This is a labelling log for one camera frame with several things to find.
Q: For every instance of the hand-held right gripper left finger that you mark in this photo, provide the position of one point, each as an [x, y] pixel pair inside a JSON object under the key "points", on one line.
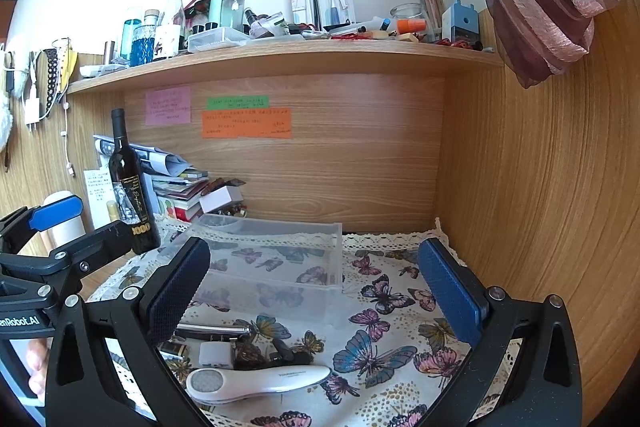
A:
{"points": [[175, 294]]}

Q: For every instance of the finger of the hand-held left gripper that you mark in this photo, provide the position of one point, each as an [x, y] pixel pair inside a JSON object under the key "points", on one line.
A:
{"points": [[55, 210], [100, 238]]}

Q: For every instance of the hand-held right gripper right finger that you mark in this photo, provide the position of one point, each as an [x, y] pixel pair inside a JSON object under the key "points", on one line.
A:
{"points": [[452, 299]]}

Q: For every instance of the silver metal tube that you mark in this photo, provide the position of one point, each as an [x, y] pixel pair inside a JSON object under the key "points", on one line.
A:
{"points": [[215, 332]]}

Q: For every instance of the small dark rectangular lighter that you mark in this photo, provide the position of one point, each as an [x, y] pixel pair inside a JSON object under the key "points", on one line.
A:
{"points": [[173, 350]]}

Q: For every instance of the small white box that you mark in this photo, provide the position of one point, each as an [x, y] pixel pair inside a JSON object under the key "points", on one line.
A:
{"points": [[215, 354]]}

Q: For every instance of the white handheld callus remover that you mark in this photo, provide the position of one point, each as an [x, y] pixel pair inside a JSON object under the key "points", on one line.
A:
{"points": [[260, 382]]}

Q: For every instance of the black hair clip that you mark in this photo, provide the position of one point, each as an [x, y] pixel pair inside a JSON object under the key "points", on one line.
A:
{"points": [[289, 354]]}

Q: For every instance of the clear plastic storage box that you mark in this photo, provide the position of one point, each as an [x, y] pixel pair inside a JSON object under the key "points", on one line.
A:
{"points": [[300, 257]]}

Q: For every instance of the person's left hand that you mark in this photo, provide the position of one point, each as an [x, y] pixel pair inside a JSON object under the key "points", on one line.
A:
{"points": [[37, 372]]}

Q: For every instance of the white cup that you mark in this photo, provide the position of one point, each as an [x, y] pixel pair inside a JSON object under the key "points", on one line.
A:
{"points": [[67, 234]]}

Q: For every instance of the pale yellow tube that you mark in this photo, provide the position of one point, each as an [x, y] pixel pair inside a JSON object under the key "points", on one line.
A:
{"points": [[113, 212]]}

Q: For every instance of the white handwritten paper note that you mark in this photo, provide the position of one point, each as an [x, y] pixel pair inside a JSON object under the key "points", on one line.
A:
{"points": [[99, 192]]}

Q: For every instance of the dark wine bottle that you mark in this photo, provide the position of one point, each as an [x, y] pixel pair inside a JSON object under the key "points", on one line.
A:
{"points": [[129, 187]]}

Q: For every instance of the butterfly print tablecloth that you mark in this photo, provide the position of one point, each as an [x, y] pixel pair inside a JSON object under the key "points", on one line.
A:
{"points": [[390, 357]]}

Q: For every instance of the stack of books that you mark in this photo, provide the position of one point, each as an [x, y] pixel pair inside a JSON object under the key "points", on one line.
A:
{"points": [[180, 201]]}

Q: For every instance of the folded newspaper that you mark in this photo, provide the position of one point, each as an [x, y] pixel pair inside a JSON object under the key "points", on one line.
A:
{"points": [[160, 159]]}

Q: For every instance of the white fluffy item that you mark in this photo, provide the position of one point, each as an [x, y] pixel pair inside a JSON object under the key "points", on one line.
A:
{"points": [[5, 124]]}

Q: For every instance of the white cardboard carton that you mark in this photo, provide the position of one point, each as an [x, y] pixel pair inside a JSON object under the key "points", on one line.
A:
{"points": [[220, 199]]}

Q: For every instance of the yellow hanging pouch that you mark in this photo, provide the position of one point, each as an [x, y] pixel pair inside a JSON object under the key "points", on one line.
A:
{"points": [[70, 67]]}

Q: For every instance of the pink sticky note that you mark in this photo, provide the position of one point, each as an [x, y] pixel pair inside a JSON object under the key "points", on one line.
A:
{"points": [[168, 107]]}

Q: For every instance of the orange sticky note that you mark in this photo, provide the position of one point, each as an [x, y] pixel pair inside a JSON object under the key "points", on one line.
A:
{"points": [[247, 123]]}

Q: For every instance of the blue patterned bottle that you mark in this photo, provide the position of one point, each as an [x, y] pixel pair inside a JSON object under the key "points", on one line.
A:
{"points": [[144, 44]]}

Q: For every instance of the teal glass bottle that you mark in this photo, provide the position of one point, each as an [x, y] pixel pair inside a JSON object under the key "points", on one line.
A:
{"points": [[131, 32]]}

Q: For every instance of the green sticky note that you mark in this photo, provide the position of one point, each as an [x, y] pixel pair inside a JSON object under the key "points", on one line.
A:
{"points": [[239, 102]]}

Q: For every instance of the clear flat plastic case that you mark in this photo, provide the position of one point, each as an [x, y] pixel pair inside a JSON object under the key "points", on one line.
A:
{"points": [[217, 39]]}

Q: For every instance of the tall clear glass bottle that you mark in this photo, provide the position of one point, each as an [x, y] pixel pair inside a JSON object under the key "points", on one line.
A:
{"points": [[176, 4]]}

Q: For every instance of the mint green bottle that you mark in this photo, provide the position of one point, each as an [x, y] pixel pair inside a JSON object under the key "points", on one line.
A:
{"points": [[217, 4]]}

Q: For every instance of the beige eraser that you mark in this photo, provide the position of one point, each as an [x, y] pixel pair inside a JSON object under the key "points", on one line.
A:
{"points": [[408, 39]]}

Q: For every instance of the clear silver capped bottle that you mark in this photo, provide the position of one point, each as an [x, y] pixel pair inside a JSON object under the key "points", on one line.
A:
{"points": [[236, 9]]}

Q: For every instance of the wooden shelf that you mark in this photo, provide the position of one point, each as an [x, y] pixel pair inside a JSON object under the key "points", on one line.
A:
{"points": [[300, 57]]}

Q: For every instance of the blue pencil sharpener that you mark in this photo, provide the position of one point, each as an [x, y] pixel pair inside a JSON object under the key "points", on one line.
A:
{"points": [[462, 24]]}

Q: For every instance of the empty glass jar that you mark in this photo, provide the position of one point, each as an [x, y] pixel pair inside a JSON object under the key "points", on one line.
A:
{"points": [[407, 13]]}

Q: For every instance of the clear tube of pencils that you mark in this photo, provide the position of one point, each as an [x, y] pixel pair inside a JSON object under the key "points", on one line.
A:
{"points": [[432, 7]]}

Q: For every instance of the white wall charger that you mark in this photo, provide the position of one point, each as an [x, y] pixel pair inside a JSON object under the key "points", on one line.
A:
{"points": [[32, 109]]}

